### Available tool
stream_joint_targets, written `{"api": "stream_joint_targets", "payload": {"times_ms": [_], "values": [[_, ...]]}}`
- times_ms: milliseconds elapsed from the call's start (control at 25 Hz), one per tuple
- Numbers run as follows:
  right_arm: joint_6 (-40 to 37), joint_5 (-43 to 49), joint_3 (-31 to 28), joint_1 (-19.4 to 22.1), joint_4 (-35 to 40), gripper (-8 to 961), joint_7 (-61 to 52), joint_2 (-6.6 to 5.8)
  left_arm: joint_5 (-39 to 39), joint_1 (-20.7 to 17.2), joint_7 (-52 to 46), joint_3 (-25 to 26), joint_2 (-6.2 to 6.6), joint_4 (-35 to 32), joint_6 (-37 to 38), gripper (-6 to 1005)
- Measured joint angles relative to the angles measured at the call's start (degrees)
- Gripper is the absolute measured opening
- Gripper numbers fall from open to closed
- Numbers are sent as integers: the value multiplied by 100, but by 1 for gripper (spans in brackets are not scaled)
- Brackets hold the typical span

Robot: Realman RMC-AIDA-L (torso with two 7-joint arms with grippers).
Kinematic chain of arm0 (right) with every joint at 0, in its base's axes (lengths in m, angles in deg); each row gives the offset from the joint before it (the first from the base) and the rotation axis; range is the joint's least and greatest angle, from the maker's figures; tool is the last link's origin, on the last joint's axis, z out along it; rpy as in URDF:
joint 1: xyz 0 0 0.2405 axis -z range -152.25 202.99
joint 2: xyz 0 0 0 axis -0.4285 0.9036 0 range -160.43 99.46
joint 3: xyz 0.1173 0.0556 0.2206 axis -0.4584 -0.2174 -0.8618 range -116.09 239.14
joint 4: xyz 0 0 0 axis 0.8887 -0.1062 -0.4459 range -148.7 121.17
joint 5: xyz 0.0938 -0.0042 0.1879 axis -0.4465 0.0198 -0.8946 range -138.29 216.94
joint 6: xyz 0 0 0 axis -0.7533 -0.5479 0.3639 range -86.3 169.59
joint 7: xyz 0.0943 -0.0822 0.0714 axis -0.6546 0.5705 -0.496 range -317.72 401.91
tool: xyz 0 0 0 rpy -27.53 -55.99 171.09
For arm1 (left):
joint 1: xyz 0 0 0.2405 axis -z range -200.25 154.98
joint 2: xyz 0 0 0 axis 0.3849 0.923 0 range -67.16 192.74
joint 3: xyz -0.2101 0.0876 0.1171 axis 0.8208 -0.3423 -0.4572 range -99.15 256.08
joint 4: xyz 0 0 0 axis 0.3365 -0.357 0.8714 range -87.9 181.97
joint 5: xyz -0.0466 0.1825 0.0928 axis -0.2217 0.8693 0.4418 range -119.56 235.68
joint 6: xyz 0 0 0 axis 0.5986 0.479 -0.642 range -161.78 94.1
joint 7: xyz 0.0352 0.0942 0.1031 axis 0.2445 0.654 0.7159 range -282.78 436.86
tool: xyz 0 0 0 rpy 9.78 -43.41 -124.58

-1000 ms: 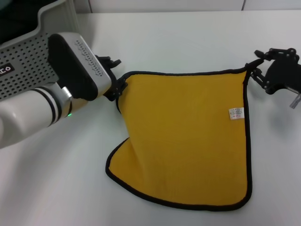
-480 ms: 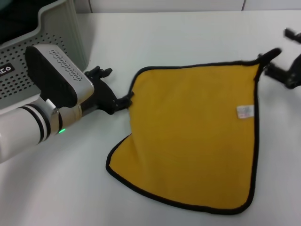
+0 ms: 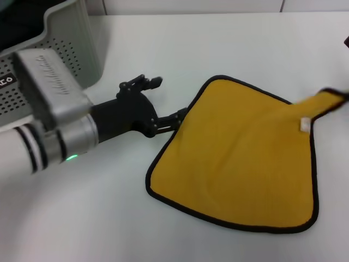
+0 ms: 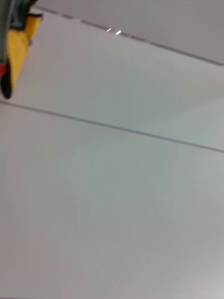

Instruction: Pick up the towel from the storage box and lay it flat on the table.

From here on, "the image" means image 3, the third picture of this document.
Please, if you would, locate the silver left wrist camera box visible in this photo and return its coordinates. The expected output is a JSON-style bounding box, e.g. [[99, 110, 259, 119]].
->
[[12, 48, 93, 130]]

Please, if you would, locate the black white box label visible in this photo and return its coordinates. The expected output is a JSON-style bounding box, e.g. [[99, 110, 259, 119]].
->
[[0, 73, 16, 87]]

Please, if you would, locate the yellow towel with black edge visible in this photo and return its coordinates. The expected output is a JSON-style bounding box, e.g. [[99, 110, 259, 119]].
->
[[146, 74, 349, 236]]

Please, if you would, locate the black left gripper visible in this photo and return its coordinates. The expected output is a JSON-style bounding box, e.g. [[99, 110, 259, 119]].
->
[[89, 74, 189, 143]]

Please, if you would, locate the grey perforated storage box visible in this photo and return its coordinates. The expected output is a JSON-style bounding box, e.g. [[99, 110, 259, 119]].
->
[[0, 0, 106, 135]]

